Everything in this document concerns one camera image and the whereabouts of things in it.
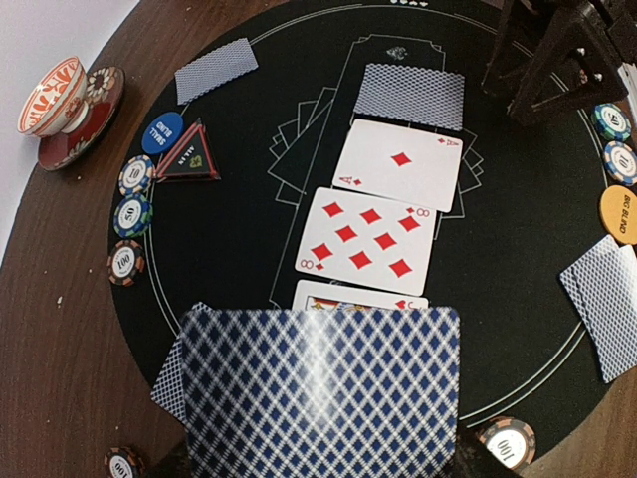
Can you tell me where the round black poker mat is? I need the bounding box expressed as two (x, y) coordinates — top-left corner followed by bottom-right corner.
(112, 1), (607, 436)

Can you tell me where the green chip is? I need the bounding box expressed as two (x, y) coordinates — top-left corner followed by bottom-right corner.
(591, 103), (631, 142)
(113, 193), (153, 239)

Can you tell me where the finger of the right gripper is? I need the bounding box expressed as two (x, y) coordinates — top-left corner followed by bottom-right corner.
(482, 1), (547, 100)
(509, 1), (628, 124)

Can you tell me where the jack of hearts card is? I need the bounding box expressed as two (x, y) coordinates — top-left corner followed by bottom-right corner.
(293, 280), (429, 311)

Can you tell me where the red floral saucer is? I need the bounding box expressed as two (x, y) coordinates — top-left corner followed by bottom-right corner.
(38, 66), (125, 171)

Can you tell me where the orange black chip stack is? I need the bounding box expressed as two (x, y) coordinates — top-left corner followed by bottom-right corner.
(104, 446), (145, 478)

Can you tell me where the card dealt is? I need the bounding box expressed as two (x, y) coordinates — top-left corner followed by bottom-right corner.
(149, 300), (215, 424)
(582, 245), (636, 383)
(174, 38), (259, 106)

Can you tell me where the blue small blind button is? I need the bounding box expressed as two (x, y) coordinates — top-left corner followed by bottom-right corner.
(141, 112), (184, 155)

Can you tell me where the triangular all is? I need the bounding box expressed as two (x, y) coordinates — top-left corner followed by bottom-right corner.
(155, 119), (221, 182)

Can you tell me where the red patterned bowl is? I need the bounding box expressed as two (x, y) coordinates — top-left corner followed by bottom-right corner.
(17, 56), (89, 137)

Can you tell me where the orange big blind button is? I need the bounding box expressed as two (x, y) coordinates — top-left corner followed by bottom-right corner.
(599, 185), (637, 245)

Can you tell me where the blue white poker chip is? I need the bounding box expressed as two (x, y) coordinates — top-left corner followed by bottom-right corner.
(118, 154), (155, 196)

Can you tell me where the eight of diamonds card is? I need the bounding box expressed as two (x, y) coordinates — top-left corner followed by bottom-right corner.
(295, 187), (436, 296)

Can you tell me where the ace of diamonds card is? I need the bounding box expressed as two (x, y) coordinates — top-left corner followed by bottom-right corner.
(332, 119), (463, 212)

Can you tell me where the grey card deck box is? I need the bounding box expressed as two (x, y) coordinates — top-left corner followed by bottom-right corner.
(180, 305), (460, 477)

